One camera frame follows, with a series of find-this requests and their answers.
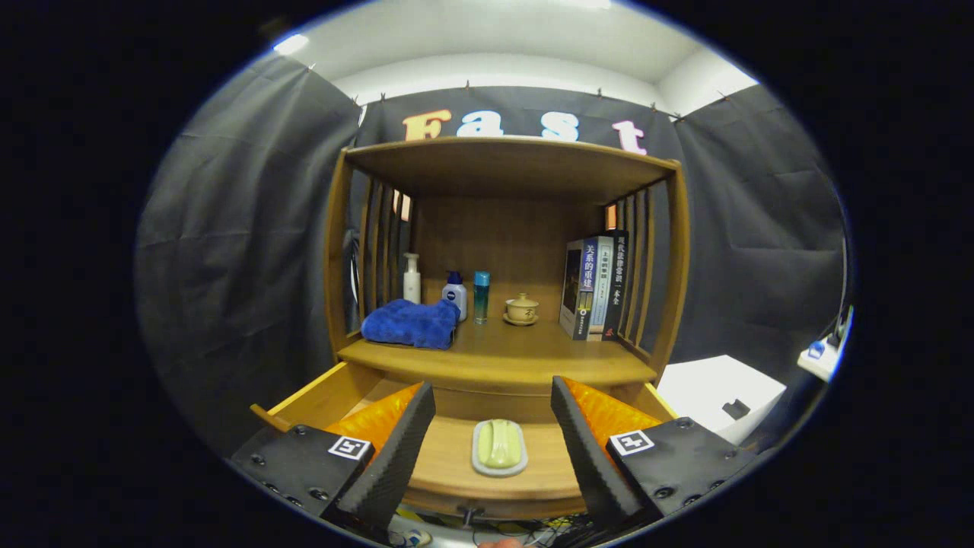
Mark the white soap dish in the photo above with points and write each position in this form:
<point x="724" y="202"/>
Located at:
<point x="500" y="473"/>

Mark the teal slim bottle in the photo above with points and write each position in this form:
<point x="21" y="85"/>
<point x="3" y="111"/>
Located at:
<point x="482" y="301"/>

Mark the wooden cabinet with slatted shelf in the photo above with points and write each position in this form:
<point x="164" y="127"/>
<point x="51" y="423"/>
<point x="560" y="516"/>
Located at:
<point x="502" y="167"/>

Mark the black backdrop cloth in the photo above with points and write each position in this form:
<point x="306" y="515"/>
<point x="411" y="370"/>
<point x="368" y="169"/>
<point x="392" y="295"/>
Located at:
<point x="243" y="251"/>

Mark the small ceiling light panel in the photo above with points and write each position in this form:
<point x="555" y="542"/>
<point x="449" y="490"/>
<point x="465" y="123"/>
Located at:
<point x="291" y="44"/>

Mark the book with pale spine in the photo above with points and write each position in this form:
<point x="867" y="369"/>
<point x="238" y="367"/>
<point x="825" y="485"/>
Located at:
<point x="603" y="285"/>

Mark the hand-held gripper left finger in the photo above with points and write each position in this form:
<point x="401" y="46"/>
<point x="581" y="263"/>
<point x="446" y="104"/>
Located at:
<point x="396" y="457"/>

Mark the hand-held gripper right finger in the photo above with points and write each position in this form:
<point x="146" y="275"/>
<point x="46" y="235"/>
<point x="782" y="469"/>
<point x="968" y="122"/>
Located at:
<point x="590" y="457"/>

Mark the wooden countertop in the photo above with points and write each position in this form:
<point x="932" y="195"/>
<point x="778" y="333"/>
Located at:
<point x="517" y="350"/>

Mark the white pump bottle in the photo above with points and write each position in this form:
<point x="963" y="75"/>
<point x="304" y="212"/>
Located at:
<point x="412" y="285"/>

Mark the book with black spine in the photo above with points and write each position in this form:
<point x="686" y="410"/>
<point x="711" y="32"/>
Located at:
<point x="618" y="281"/>

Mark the beige lidded teacup with saucer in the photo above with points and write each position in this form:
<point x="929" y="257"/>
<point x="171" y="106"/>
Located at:
<point x="521" y="310"/>

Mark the wooden drawer with black knob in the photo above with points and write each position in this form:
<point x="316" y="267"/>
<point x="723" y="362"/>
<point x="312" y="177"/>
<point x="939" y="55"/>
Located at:
<point x="449" y="457"/>

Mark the white side cabinet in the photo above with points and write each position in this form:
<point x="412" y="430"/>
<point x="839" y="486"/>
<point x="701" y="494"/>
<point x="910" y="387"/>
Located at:
<point x="708" y="388"/>

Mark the white bottle with blue cap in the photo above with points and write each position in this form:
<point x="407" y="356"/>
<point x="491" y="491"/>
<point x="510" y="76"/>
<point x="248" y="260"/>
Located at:
<point x="455" y="297"/>

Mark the white desk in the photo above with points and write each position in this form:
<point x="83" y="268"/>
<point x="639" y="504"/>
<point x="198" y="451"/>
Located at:
<point x="825" y="367"/>

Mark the small blue object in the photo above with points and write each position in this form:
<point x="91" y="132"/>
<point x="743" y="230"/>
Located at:
<point x="816" y="350"/>

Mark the blue folded towel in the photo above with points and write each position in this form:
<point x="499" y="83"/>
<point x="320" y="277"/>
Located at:
<point x="403" y="323"/>

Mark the book with blue spine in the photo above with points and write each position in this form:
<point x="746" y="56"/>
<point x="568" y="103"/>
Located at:
<point x="574" y="289"/>

